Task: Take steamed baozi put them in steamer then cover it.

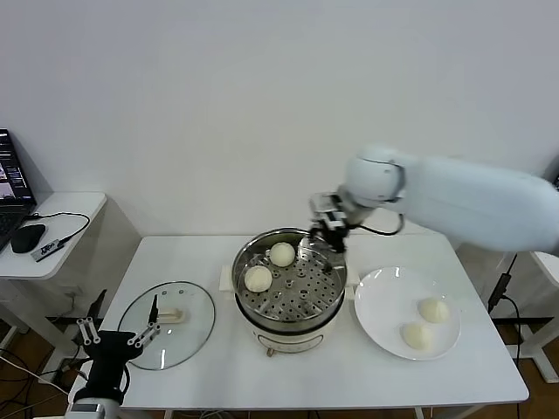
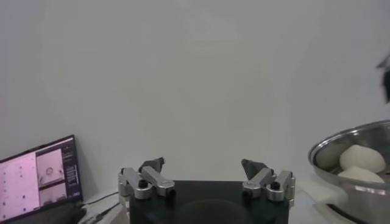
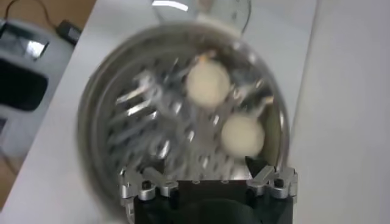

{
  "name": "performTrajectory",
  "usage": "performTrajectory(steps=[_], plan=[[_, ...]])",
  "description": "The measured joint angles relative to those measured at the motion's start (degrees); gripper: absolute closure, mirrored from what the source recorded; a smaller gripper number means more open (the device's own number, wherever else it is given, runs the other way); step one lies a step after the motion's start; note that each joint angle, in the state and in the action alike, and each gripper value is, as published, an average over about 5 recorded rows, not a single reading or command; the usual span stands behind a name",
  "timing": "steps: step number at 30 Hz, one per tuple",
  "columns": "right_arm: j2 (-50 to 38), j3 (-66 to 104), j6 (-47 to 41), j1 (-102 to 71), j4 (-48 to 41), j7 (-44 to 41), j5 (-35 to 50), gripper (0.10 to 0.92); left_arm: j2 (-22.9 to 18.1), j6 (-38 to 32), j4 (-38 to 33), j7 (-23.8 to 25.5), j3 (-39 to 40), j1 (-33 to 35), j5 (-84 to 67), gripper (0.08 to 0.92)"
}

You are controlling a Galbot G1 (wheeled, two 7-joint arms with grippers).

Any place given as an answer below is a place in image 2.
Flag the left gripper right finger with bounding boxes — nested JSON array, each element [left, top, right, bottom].
[[240, 158, 297, 203]]

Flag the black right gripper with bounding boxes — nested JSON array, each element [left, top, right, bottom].
[[380, 68, 390, 104]]

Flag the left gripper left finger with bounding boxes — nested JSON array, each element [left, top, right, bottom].
[[118, 156, 177, 201]]

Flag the white steamed baozi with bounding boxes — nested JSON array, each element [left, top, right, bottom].
[[337, 166, 386, 184], [339, 144, 387, 173]]

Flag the stainless steel steamer basket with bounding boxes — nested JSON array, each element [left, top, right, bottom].
[[307, 119, 390, 224]]

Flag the grey usb hub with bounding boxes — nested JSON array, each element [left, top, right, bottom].
[[87, 208, 124, 224]]

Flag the black laptop with mouse beside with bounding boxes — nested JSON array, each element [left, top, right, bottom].
[[0, 135, 83, 223]]

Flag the black usb hub cable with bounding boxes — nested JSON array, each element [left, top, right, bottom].
[[81, 190, 120, 205]]

